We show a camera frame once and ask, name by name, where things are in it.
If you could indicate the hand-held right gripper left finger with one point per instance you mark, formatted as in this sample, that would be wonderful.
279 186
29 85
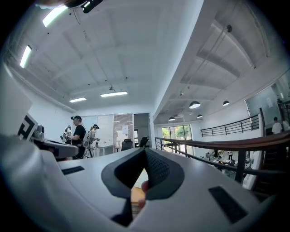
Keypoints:
90 181

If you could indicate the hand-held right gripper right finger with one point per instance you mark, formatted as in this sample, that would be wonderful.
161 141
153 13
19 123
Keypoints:
192 192

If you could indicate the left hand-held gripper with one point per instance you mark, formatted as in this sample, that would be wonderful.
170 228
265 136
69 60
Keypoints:
15 108

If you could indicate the white office table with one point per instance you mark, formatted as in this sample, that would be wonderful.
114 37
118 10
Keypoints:
106 148

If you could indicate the long ceiling light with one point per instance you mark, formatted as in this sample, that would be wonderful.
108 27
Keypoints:
54 15
113 94
77 99
25 56

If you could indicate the large window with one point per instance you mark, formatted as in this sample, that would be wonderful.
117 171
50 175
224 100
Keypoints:
176 136

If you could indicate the wooden handrail black railing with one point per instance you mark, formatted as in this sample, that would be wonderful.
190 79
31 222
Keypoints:
226 143

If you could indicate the white paper sheet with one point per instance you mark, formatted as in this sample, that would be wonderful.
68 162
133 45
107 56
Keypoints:
125 129

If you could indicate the black metal balcony railing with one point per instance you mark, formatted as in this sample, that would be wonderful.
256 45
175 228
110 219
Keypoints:
228 128

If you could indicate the ceiling sensor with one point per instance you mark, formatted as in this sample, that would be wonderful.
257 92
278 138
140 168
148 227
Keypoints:
111 88

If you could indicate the glass partition wall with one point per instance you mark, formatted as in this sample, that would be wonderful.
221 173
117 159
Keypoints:
105 129

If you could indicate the black head-worn camera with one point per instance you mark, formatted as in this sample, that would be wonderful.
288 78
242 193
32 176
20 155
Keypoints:
91 5

